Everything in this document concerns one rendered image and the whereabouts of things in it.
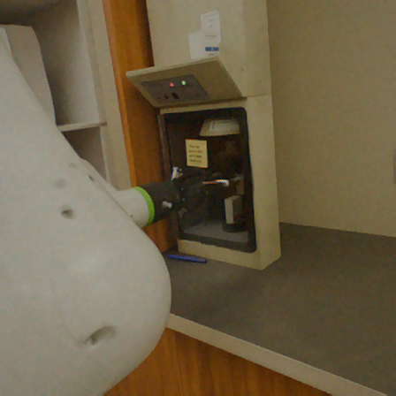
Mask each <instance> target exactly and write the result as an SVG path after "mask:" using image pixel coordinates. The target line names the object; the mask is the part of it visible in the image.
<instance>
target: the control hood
mask: <svg viewBox="0 0 396 396"><path fill-rule="evenodd" d="M191 74H193V76H194V77H195V79H196V80H197V81H198V83H199V84H200V85H201V87H202V88H203V90H204V91H205V92H206V94H207V95H208V96H209V98H210V99H202V100H194V101H186V102H178V103H163V104H158V103H157V102H156V100H155V99H154V98H153V97H152V96H151V95H150V94H149V92H148V91H147V90H146V89H145V88H144V87H143V86H142V85H141V83H144V82H150V81H155V80H165V79H170V78H176V77H180V76H186V75H191ZM126 77H127V78H128V79H129V80H130V81H131V82H132V83H133V84H134V86H135V87H136V88H137V89H138V90H139V91H140V92H141V93H142V94H143V95H144V97H145V98H146V99H147V100H148V101H149V102H150V103H151V104H152V105H153V106H154V107H160V106H168V105H177V104H185V103H201V102H209V101H219V100H227V99H236V98H244V97H248V76H247V63H246V55H245V54H213V55H207V56H203V57H196V58H191V59H187V60H182V61H178V62H173V63H169V64H164V65H156V66H151V67H147V68H142V69H138V70H133V71H129V72H126Z"/></svg>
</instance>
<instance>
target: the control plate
mask: <svg viewBox="0 0 396 396"><path fill-rule="evenodd" d="M182 81H184V82H185V83H186V84H185V85H183V84H182V83H181V82H182ZM170 83H171V84H173V87H172V86H171V85H170ZM141 85H142V86H143V87H144V88H145V89H146V90H147V91H148V93H149V94H150V95H151V96H152V97H153V98H154V99H155V100H156V102H157V103H158V104H163V103H178V102H186V101H194V100H202V99H210V98H209V96H208V95H207V94H206V92H205V91H204V90H203V88H202V87H201V85H200V84H199V83H198V81H197V80H196V79H195V77H194V76H193V74H191V75H186V76H180V77H176V78H170V79H165V80H155V81H150V82H144V83H141ZM187 92H188V93H190V95H187ZM194 92H196V93H197V94H194ZM171 93H175V94H176V95H177V97H178V98H179V99H174V97H173V96H172V95H171ZM180 94H183V96H181V95H180ZM165 95H167V96H168V97H169V99H165V98H164V96H165ZM158 96H159V97H160V98H161V99H158V98H157V97H158Z"/></svg>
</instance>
